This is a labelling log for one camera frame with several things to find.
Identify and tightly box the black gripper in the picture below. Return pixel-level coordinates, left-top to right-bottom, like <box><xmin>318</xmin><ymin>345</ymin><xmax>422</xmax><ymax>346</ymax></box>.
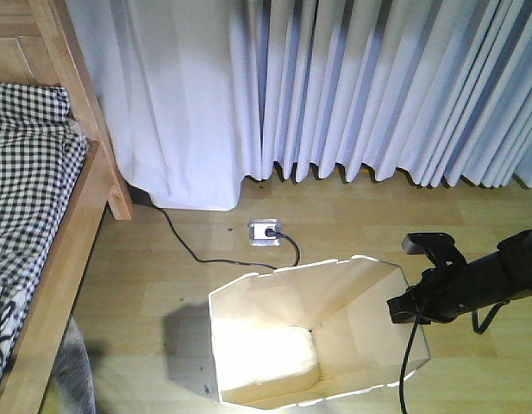
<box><xmin>387</xmin><ymin>246</ymin><xmax>473</xmax><ymax>324</ymax></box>

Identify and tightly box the white paper trash bin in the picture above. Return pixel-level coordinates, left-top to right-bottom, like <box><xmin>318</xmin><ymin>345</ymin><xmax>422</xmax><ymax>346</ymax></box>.
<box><xmin>208</xmin><ymin>255</ymin><xmax>430</xmax><ymax>410</ymax></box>

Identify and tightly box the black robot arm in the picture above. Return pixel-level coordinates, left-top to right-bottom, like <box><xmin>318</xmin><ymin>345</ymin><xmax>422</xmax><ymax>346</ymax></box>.
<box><xmin>387</xmin><ymin>229</ymin><xmax>532</xmax><ymax>324</ymax></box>

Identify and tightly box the silver floor socket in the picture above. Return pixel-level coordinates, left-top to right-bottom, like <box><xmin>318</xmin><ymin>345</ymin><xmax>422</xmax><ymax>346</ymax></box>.
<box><xmin>248</xmin><ymin>219</ymin><xmax>282</xmax><ymax>247</ymax></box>

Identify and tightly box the white curtain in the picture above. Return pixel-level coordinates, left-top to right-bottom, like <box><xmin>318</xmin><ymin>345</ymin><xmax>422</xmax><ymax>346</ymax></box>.
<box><xmin>67</xmin><ymin>1</ymin><xmax>532</xmax><ymax>210</ymax></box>

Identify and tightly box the grey fluffy rug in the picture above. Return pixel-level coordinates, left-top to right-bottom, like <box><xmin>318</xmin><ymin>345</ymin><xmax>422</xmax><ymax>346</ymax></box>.
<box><xmin>40</xmin><ymin>317</ymin><xmax>97</xmax><ymax>413</ymax></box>

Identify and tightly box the black white checkered bedding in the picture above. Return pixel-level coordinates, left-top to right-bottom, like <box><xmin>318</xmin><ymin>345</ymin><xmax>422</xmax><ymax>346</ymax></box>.
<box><xmin>0</xmin><ymin>83</ymin><xmax>88</xmax><ymax>383</ymax></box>

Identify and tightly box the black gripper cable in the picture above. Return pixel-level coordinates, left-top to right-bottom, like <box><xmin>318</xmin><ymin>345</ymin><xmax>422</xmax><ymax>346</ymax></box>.
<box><xmin>397</xmin><ymin>297</ymin><xmax>426</xmax><ymax>414</ymax></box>

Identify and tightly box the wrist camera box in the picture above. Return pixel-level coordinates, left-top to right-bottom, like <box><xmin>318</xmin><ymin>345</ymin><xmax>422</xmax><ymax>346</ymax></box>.
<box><xmin>401</xmin><ymin>232</ymin><xmax>455</xmax><ymax>254</ymax></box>

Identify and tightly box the black floor power cable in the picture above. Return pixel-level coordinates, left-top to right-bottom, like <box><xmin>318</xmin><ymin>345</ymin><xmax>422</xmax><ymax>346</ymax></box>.
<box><xmin>148</xmin><ymin>204</ymin><xmax>302</xmax><ymax>271</ymax></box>

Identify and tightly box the wooden bed frame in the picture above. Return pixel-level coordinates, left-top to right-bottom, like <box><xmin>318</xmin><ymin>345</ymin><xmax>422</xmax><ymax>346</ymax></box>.
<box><xmin>0</xmin><ymin>1</ymin><xmax>132</xmax><ymax>413</ymax></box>

